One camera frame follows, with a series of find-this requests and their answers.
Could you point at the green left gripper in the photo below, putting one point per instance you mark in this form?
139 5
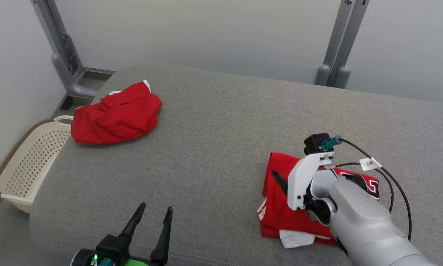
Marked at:
140 263

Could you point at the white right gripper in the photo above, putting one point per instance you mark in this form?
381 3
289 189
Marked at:
299 181

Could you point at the red white basketball jersey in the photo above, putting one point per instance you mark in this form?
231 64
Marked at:
276 214

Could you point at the red basketball shorts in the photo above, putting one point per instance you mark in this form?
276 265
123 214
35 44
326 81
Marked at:
114 118

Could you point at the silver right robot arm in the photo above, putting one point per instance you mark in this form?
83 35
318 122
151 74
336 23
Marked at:
361 221

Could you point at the cream perforated laundry basket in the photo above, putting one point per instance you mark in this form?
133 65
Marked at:
29 166

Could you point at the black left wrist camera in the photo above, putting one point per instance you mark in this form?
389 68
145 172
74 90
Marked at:
112 247

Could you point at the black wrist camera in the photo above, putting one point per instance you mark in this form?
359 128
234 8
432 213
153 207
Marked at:
112 247
313 144

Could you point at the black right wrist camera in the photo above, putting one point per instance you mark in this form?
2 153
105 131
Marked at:
313 144

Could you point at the grey double metal post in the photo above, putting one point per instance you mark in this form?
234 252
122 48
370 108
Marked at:
341 44

